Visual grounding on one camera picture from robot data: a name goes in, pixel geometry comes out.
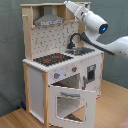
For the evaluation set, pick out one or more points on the grey toy sink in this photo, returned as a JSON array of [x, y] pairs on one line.
[[79, 51]]

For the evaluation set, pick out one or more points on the white microwave door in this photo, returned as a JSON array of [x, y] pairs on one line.
[[83, 6]]

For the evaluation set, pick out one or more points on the black stovetop red burners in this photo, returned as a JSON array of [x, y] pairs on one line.
[[52, 59]]

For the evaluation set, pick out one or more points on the stove knob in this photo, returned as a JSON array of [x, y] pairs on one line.
[[56, 75], [74, 69]]

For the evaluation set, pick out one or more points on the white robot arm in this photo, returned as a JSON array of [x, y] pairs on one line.
[[95, 26]]

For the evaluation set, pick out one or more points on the wooden toy kitchen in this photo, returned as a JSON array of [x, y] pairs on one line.
[[46, 40]]

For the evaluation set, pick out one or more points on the grey range hood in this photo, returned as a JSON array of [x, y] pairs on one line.
[[48, 18]]

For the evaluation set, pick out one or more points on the right stove knob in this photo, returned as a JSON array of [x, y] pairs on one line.
[[74, 69]]

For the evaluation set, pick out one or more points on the white oven door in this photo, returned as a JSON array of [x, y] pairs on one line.
[[64, 101]]

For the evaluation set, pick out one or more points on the black toy faucet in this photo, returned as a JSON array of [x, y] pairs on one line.
[[71, 41]]

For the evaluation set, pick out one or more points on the left stove knob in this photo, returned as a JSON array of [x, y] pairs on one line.
[[56, 75]]

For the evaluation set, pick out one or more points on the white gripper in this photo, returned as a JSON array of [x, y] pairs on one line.
[[76, 9]]

